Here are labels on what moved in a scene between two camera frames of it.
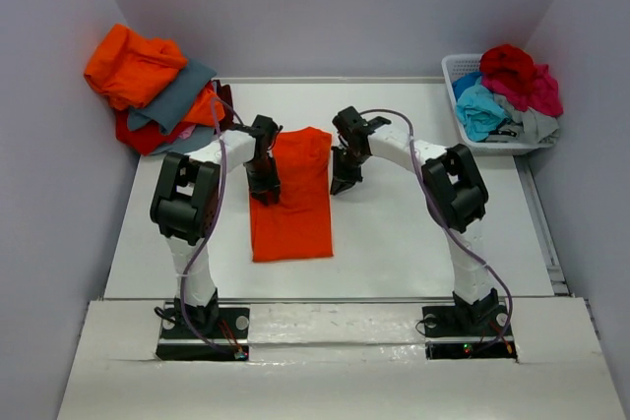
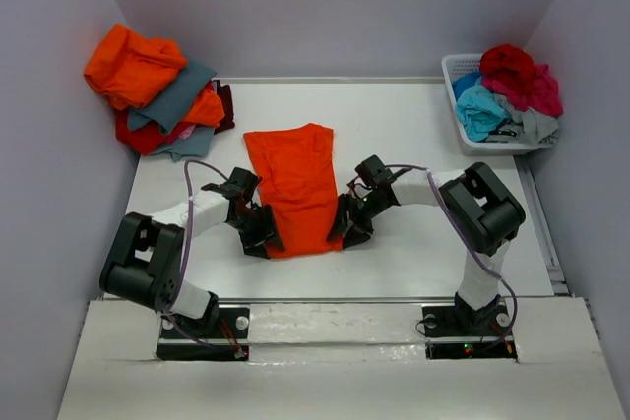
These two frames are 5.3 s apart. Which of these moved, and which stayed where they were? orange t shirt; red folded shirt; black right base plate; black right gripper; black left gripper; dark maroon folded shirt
Moved: black right gripper; black left gripper
Stayed: black right base plate; red folded shirt; orange t shirt; dark maroon folded shirt
